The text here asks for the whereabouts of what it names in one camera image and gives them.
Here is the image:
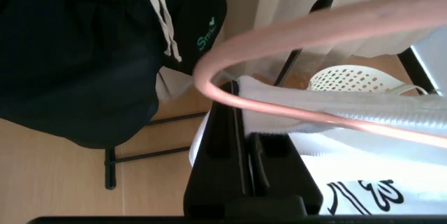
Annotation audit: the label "black clothes rack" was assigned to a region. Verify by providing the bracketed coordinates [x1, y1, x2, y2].
[103, 0, 350, 191]

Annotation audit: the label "pink clothes hanger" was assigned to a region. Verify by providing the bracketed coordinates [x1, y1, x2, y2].
[193, 0, 447, 150]

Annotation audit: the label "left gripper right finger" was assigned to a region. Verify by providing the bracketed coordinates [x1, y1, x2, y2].
[248, 133, 325, 217]

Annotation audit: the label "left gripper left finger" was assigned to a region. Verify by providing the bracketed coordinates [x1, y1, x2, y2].
[183, 80, 255, 218]

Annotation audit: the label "white printed T-shirt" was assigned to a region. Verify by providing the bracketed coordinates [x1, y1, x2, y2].
[188, 75, 447, 216]

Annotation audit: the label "black printed shorts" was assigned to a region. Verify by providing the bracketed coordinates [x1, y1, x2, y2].
[0, 0, 228, 150]

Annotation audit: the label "white laundry basket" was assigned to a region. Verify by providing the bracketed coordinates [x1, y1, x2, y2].
[307, 64, 429, 96]

